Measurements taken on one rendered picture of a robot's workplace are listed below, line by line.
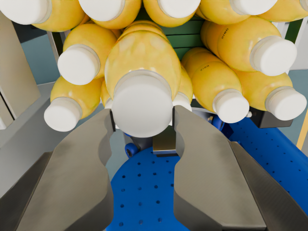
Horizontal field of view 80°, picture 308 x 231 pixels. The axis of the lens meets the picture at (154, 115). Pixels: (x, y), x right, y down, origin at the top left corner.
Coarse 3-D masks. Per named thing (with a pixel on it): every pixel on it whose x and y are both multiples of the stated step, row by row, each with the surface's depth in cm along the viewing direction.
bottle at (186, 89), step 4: (184, 68) 31; (184, 72) 28; (184, 76) 27; (188, 76) 28; (184, 80) 26; (188, 80) 27; (180, 84) 25; (184, 84) 25; (188, 84) 26; (180, 88) 25; (184, 88) 25; (188, 88) 26; (192, 88) 27; (180, 92) 24; (184, 92) 25; (188, 92) 26; (192, 92) 27; (184, 96) 24; (188, 96) 26; (192, 96) 27; (188, 100) 25
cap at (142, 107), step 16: (128, 80) 11; (144, 80) 11; (128, 96) 11; (144, 96) 11; (160, 96) 11; (112, 112) 11; (128, 112) 11; (144, 112) 11; (160, 112) 11; (128, 128) 12; (144, 128) 12; (160, 128) 12
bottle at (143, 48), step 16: (128, 32) 18; (144, 32) 16; (160, 32) 20; (112, 48) 16; (128, 48) 14; (144, 48) 14; (160, 48) 14; (112, 64) 14; (128, 64) 13; (144, 64) 13; (160, 64) 13; (176, 64) 15; (112, 80) 14; (160, 80) 12; (176, 80) 14; (112, 96) 14
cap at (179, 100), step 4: (176, 96) 23; (180, 96) 23; (176, 100) 22; (180, 100) 22; (184, 100) 23; (176, 104) 23; (180, 104) 23; (184, 104) 23; (188, 104) 23; (188, 108) 23
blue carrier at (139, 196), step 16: (128, 160) 41; (144, 160) 41; (160, 160) 40; (176, 160) 40; (128, 176) 37; (144, 176) 37; (160, 176) 37; (128, 192) 34; (144, 192) 34; (160, 192) 34; (128, 208) 31; (144, 208) 31; (160, 208) 31; (112, 224) 29; (128, 224) 29; (144, 224) 29; (160, 224) 29; (176, 224) 29
